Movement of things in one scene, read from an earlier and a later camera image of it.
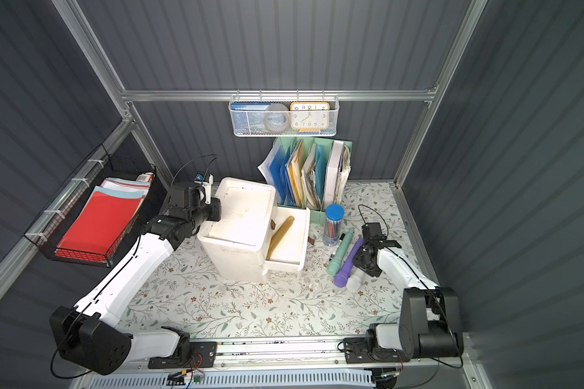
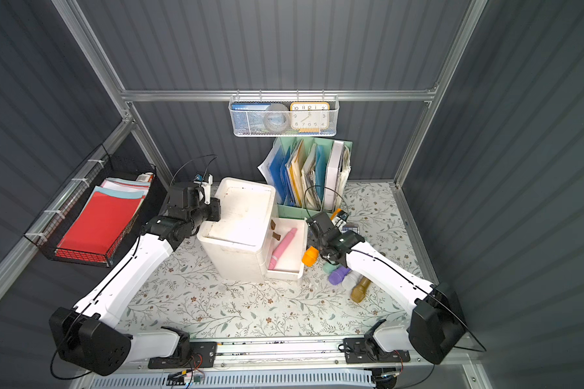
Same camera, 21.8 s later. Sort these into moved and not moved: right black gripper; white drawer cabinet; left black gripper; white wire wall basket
Moved: right black gripper
Not moved: left black gripper; white drawer cabinet; white wire wall basket
